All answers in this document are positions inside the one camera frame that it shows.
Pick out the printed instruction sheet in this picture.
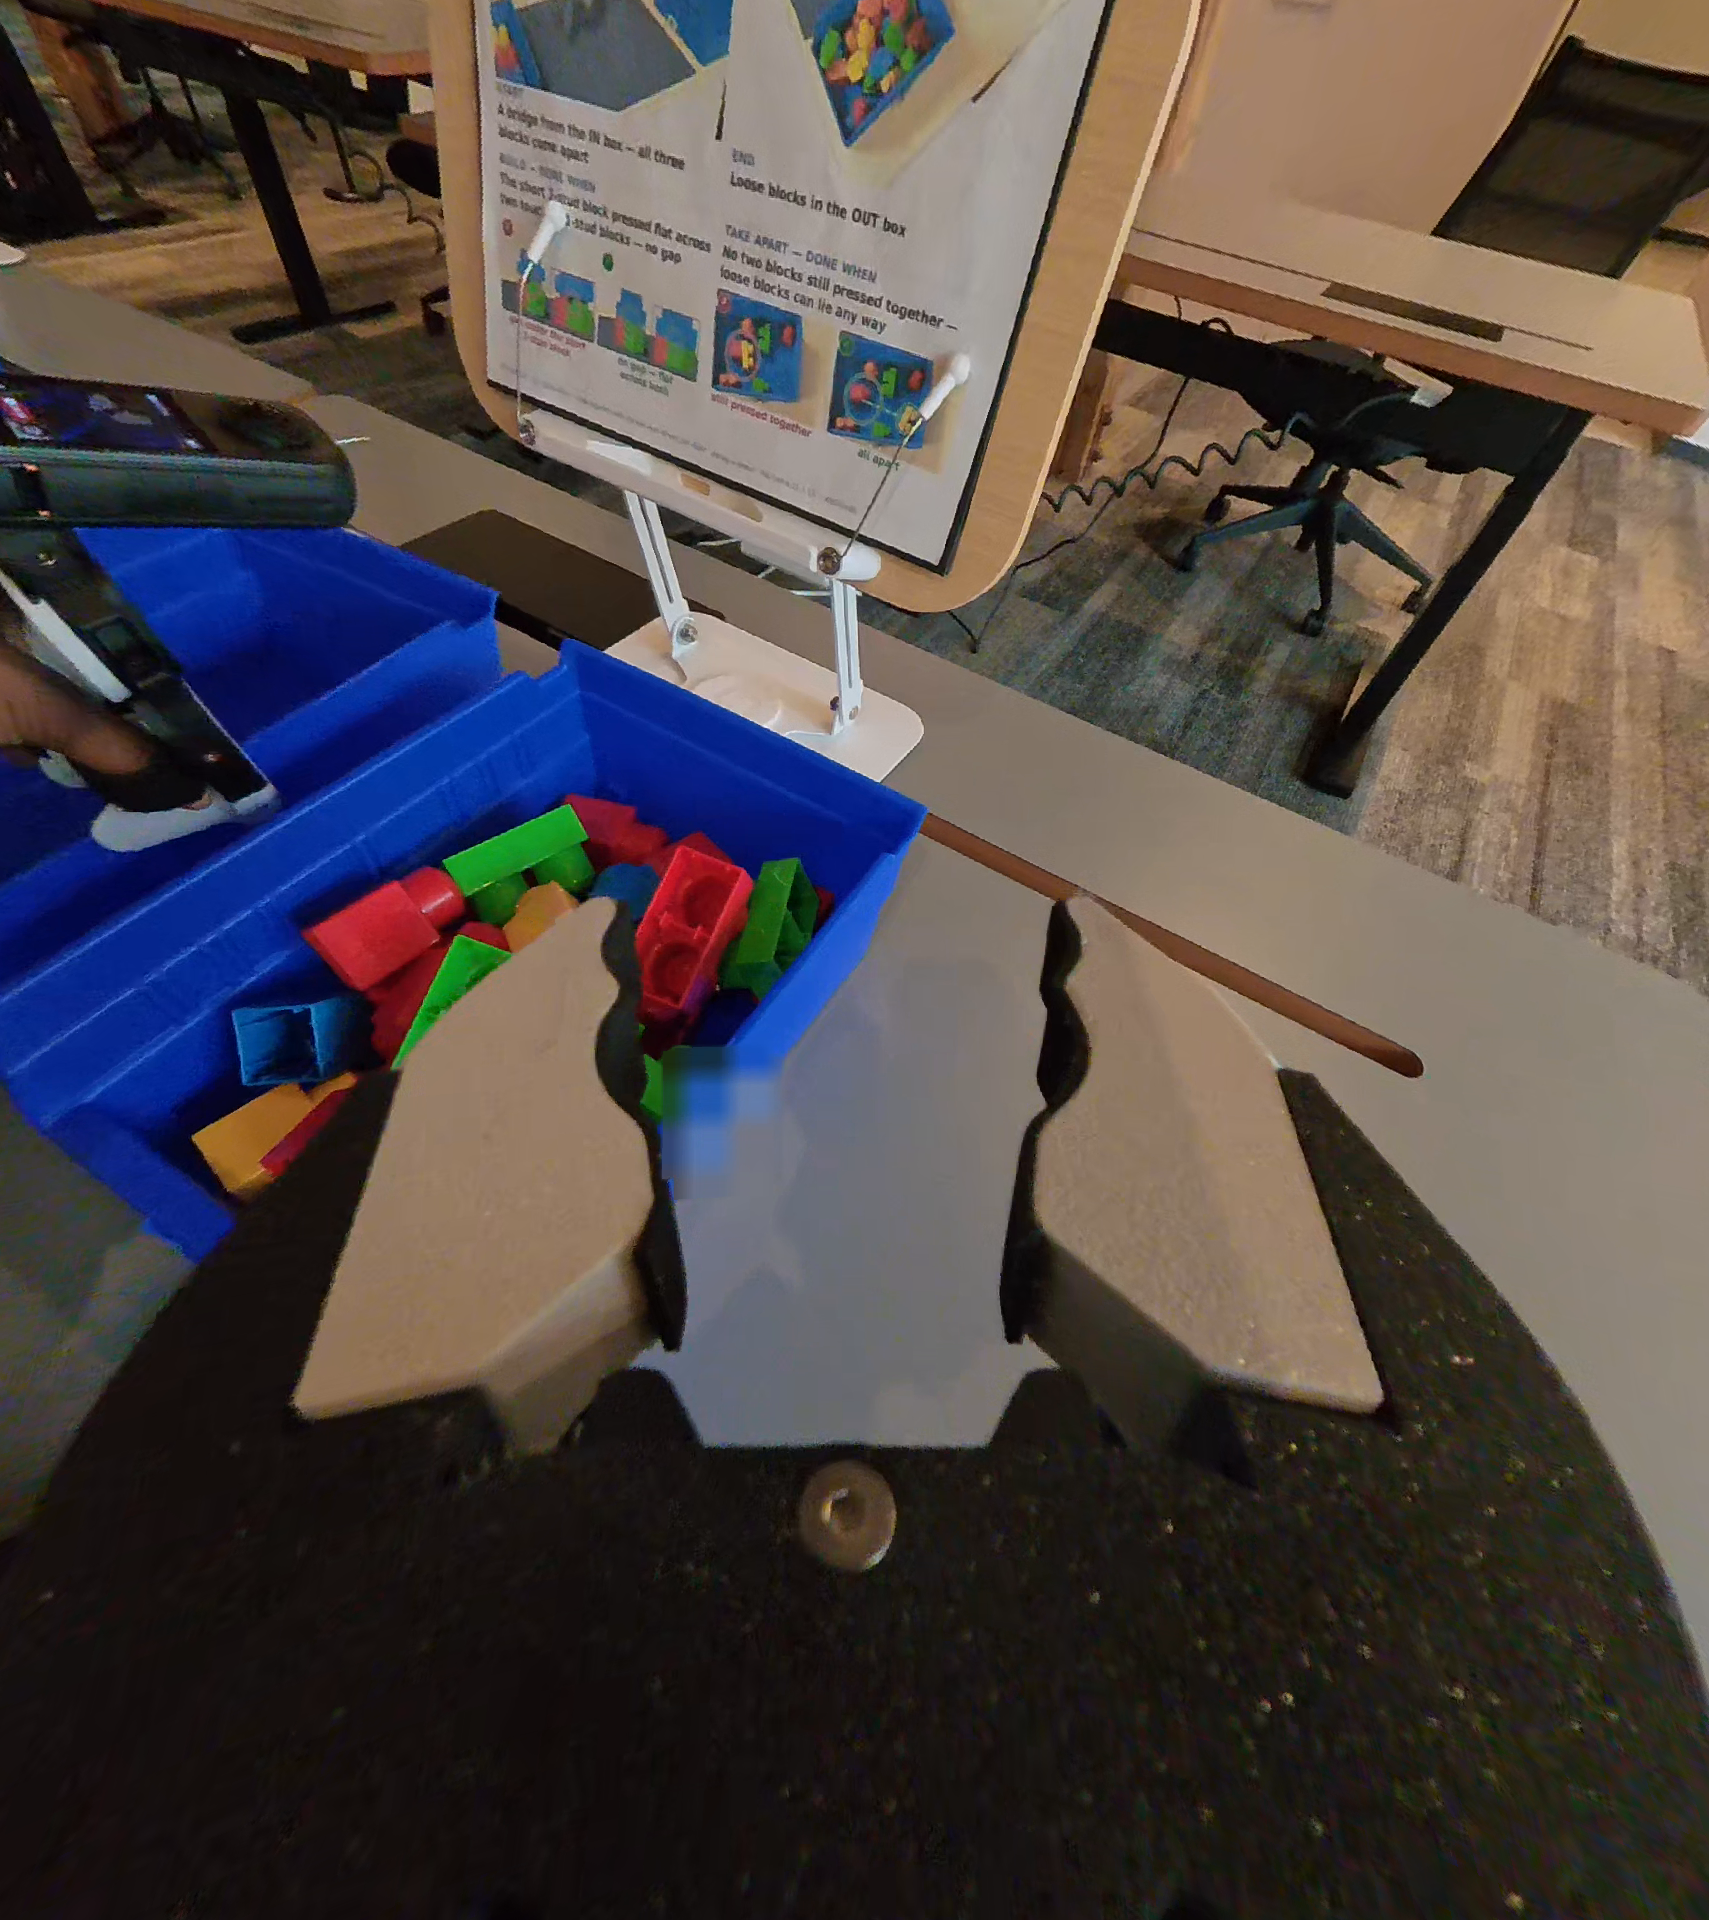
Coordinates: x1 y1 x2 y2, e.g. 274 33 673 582
481 0 1114 572

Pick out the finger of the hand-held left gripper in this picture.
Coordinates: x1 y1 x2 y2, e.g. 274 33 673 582
94 788 274 852
0 540 281 818

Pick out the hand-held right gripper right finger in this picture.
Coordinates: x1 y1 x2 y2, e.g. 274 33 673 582
1007 896 1387 1415

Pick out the blue bin with white label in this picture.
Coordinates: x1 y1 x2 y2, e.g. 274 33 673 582
0 526 505 1004

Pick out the wooden background desk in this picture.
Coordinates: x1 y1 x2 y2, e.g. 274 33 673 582
1107 196 1709 802
75 0 500 343

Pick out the heap of assorted mega blocks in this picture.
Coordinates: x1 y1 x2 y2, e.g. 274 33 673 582
189 791 829 1202

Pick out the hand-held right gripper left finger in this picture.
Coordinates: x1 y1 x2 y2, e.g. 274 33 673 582
300 896 682 1427

